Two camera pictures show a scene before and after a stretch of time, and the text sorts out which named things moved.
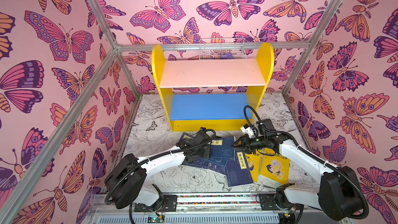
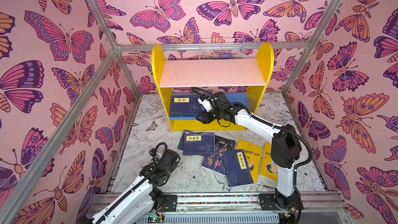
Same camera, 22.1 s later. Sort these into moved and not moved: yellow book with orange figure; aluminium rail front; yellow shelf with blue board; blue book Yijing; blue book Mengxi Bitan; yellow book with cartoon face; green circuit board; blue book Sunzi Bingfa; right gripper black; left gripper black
Moved: right gripper black; left gripper black; blue book Yijing; blue book Sunzi Bingfa
Not moved: yellow book with orange figure; blue book Mengxi Bitan; aluminium rail front; yellow book with cartoon face; green circuit board; yellow shelf with blue board
